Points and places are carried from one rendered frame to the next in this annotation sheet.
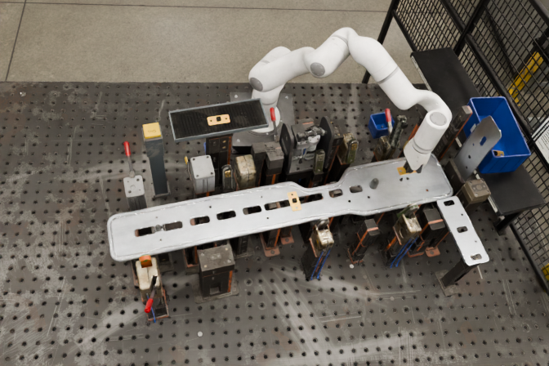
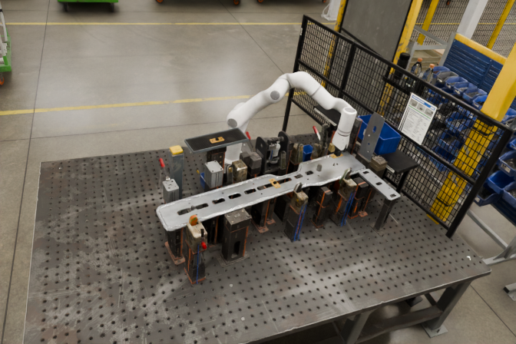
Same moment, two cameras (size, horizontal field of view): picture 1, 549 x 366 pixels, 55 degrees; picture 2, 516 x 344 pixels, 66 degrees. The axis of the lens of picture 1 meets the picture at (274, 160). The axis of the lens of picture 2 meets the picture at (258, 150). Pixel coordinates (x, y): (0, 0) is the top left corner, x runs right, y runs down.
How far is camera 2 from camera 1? 90 cm
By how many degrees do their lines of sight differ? 23
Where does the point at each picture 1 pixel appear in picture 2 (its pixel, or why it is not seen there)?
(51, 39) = (54, 157)
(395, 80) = (322, 90)
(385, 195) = (327, 173)
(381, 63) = (312, 82)
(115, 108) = (130, 167)
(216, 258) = (238, 216)
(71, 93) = (96, 163)
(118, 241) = (167, 219)
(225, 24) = (178, 134)
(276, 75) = (245, 113)
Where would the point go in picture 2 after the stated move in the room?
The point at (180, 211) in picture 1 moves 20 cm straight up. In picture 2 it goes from (204, 197) to (206, 170)
